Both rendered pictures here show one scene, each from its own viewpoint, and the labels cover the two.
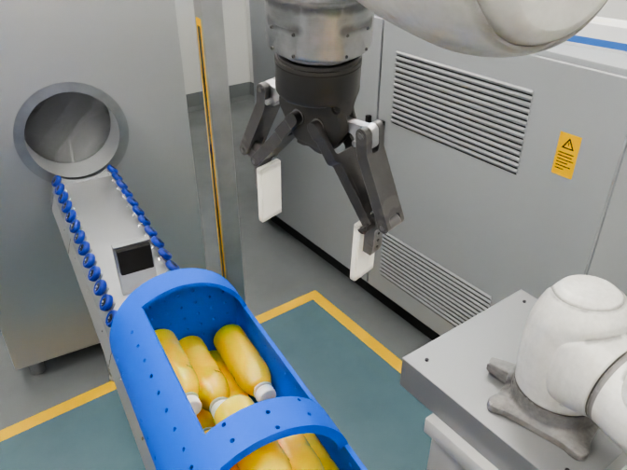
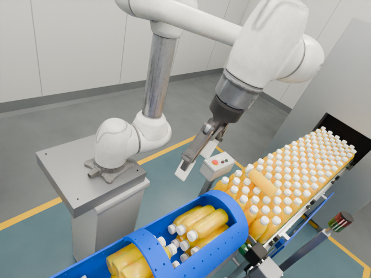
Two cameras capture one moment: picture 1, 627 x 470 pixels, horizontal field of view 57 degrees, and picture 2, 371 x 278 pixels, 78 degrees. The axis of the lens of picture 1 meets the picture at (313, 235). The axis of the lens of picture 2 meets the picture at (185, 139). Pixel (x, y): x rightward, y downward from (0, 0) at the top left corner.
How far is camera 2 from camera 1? 85 cm
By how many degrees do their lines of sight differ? 86
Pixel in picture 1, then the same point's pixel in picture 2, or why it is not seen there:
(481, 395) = (102, 183)
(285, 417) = (150, 241)
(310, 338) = not seen: outside the picture
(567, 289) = (115, 128)
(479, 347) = (73, 178)
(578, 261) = not seen: outside the picture
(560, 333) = (125, 140)
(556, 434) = (126, 167)
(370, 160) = not seen: hidden behind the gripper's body
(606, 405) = (144, 145)
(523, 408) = (116, 171)
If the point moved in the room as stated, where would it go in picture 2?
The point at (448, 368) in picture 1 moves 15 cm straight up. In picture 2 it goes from (85, 192) to (85, 169)
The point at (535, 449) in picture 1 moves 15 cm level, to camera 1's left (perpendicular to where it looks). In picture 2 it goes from (128, 175) to (128, 200)
